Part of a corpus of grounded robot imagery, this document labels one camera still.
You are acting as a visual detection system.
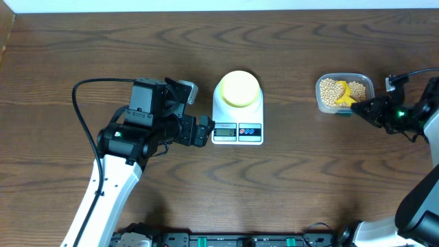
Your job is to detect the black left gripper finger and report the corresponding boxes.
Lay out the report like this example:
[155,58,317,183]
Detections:
[199,115,215,132]
[193,128,209,148]

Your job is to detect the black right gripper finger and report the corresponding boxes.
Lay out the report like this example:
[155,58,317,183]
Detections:
[351,99,374,113]
[355,110,375,126]

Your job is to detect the yellow plastic measuring scoop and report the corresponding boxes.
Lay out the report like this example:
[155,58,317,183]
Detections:
[335,80,357,107]

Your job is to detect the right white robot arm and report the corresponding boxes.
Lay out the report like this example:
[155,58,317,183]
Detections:
[333,75,438,246]

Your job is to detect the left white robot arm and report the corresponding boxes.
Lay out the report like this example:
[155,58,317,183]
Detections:
[62,78,215,246]

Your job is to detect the white digital kitchen scale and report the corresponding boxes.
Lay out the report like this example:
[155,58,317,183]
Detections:
[212,83,264,145]

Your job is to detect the yellow plastic bowl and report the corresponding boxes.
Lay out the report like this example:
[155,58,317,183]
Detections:
[219,71,261,108]

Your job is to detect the clear plastic bean container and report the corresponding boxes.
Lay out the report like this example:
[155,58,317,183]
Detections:
[316,73,375,115]

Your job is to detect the soybeans in container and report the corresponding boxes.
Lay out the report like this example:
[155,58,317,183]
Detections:
[319,78,366,108]

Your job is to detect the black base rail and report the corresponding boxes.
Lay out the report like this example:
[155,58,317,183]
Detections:
[109,222,339,247]

